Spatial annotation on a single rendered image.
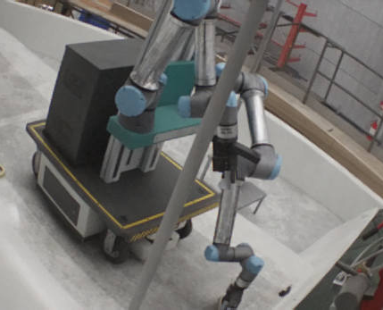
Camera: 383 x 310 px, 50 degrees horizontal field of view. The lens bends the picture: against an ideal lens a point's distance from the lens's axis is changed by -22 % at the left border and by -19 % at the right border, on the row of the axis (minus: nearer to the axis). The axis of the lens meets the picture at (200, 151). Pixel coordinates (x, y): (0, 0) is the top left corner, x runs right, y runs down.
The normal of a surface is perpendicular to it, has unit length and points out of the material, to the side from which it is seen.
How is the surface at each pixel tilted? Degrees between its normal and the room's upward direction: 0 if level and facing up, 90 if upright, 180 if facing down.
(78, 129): 90
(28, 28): 90
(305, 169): 90
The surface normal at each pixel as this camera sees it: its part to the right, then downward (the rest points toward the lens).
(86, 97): -0.60, 0.18
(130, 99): -0.32, 0.48
